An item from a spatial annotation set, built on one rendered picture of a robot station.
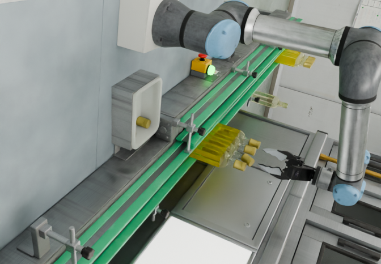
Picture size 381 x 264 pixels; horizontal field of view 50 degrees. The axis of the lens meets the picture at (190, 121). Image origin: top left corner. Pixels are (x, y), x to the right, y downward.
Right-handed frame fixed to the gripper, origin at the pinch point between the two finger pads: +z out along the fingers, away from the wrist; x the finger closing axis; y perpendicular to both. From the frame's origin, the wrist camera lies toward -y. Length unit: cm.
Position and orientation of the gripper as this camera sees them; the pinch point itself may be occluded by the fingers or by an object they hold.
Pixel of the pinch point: (262, 158)
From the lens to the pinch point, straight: 151.7
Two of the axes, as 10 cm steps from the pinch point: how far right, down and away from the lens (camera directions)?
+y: 3.7, -0.7, 9.3
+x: 2.6, -9.5, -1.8
